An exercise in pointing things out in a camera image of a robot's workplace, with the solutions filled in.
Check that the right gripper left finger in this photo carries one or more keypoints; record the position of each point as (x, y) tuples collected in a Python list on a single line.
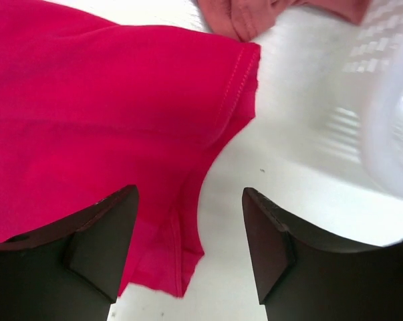
[(70, 269)]

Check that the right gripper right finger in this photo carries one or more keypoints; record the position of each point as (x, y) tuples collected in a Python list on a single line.
[(303, 272)]

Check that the magenta t shirt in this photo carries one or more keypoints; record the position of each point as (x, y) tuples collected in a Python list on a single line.
[(88, 106)]

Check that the white plastic basket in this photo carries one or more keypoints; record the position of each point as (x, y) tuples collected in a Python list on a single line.
[(370, 83)]

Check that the light pink t shirt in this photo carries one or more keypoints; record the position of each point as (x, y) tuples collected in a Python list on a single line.
[(244, 20)]

